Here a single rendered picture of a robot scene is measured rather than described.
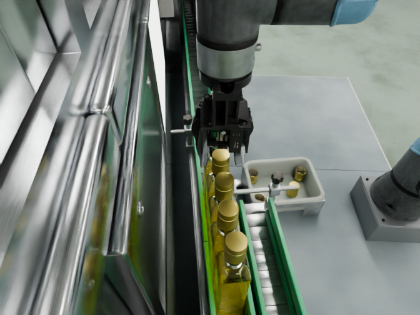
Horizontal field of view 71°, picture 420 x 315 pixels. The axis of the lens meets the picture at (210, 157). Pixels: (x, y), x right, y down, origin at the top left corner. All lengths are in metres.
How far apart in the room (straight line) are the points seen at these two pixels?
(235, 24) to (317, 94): 1.16
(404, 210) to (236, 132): 0.65
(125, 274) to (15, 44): 0.22
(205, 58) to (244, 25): 0.06
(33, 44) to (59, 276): 0.17
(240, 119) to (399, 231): 0.69
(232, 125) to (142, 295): 0.24
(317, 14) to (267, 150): 0.83
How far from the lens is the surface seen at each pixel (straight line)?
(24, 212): 0.19
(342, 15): 0.38
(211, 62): 0.37
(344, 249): 0.98
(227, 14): 0.34
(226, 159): 0.54
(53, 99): 0.26
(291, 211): 0.96
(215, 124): 0.41
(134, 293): 0.37
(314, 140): 1.24
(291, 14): 0.36
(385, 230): 0.99
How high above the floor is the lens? 1.57
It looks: 48 degrees down
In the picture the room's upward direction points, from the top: straight up
